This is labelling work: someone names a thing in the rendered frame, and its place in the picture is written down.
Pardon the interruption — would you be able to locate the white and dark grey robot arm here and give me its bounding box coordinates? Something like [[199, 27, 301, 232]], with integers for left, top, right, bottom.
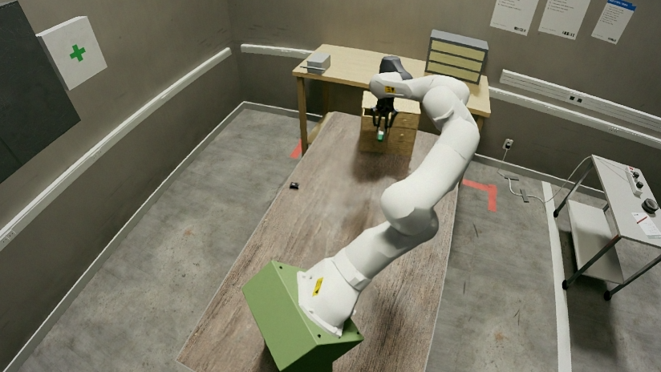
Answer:
[[297, 55, 480, 338]]

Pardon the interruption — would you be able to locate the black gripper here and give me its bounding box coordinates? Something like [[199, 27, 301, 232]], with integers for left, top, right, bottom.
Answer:
[[371, 97, 399, 139]]

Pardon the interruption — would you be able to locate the light wooden chest of drawers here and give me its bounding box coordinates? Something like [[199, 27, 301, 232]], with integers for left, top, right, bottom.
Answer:
[[359, 91, 420, 156]]

